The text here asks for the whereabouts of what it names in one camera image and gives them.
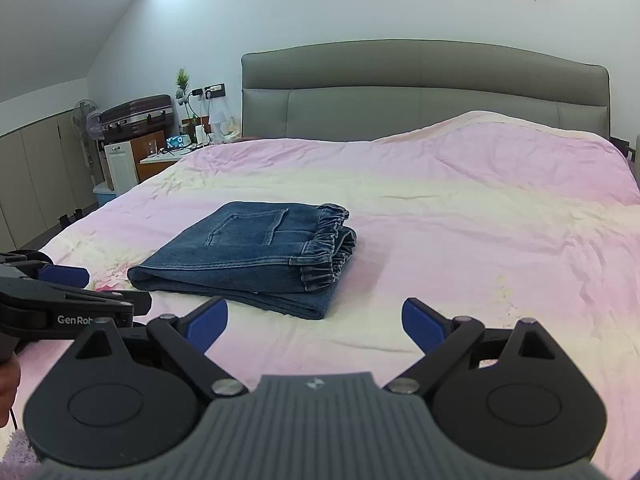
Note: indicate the blue storage box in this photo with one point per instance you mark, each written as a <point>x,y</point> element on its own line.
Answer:
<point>104,195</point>

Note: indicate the green potted plant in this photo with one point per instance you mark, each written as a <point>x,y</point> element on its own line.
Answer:
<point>181,80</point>

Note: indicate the grey upholstered bed headboard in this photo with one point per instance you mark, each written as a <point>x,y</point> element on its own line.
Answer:
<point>400,90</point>

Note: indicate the blue denim pants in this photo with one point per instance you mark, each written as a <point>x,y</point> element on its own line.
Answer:
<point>240,265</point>

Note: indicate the teal tissue box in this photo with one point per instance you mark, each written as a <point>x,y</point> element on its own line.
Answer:
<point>177,142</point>

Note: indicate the purple fluffy rug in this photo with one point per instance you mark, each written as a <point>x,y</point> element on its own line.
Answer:
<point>15,455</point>

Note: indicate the wall power outlet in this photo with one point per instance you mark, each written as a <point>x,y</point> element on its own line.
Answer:
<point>216,90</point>

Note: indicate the grey bedside cabinet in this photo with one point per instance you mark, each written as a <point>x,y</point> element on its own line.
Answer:
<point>637,147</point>

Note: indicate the beige built-in wardrobe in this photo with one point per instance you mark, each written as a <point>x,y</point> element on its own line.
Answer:
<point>30,175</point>

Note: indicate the white bottle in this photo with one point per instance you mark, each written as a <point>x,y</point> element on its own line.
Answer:
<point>200,134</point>

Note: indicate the white standing fan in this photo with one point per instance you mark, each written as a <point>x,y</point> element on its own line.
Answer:
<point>81,115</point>

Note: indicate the white small cabinet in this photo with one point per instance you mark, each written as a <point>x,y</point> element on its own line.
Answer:
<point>121,167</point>

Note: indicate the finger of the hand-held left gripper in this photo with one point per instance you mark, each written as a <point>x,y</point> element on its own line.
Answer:
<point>65,275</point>
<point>130,302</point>

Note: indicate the black floor stand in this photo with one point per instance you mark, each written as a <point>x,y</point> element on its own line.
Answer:
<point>70,217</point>

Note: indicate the person's left hand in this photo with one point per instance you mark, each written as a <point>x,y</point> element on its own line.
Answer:
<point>7,390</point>

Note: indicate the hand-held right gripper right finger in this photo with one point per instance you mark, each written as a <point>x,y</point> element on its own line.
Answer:
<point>422,325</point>

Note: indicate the dark striped suitcase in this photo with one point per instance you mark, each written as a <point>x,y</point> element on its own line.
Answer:
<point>135,115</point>

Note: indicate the white bedside table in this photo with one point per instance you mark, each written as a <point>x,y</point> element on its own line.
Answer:
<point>170,156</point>

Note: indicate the pink and cream blanket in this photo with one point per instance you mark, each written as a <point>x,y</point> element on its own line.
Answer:
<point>450,200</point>

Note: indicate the black bedside object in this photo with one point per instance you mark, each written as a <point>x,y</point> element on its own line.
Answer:
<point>620,146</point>

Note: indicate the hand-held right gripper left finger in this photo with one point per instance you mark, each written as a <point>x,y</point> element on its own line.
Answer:
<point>207,322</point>

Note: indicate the white table lamp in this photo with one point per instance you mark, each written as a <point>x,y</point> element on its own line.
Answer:
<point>217,122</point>

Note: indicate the brown wooden cabinet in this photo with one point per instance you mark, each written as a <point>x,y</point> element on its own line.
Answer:
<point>150,155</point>

